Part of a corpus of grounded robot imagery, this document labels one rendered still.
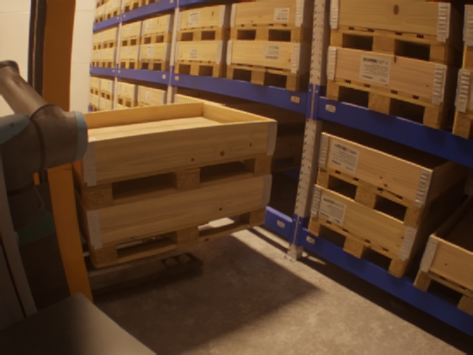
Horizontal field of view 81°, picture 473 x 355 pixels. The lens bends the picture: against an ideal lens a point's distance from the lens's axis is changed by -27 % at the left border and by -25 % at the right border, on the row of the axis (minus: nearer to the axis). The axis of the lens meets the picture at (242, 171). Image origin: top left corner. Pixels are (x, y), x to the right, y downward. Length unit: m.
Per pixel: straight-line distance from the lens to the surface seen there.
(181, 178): 1.88
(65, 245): 1.83
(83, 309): 0.83
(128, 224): 1.82
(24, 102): 1.17
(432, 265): 2.00
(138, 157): 1.73
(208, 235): 2.15
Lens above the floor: 1.39
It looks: 19 degrees down
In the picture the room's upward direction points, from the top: 5 degrees clockwise
